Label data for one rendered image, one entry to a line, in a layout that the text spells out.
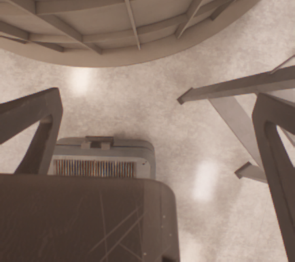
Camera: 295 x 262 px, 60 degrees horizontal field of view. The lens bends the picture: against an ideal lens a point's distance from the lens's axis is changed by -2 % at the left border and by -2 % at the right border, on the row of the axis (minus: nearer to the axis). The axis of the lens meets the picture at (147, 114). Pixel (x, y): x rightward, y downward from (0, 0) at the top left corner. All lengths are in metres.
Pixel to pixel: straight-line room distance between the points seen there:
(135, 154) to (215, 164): 0.50
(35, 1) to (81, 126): 0.89
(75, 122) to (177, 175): 0.61
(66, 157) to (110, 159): 0.19
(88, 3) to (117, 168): 0.74
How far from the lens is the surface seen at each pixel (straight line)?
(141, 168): 1.13
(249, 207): 1.59
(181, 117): 1.35
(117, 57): 1.32
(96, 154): 1.14
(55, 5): 0.60
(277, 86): 0.72
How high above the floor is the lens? 1.33
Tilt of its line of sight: 83 degrees down
